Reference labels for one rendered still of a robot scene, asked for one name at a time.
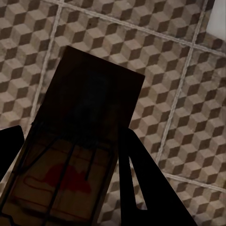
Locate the mousetrap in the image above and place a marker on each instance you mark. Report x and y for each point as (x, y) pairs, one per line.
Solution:
(63, 172)

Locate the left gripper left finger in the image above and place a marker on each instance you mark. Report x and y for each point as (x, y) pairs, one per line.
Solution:
(11, 142)

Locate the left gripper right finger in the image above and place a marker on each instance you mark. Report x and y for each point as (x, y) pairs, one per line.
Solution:
(164, 207)

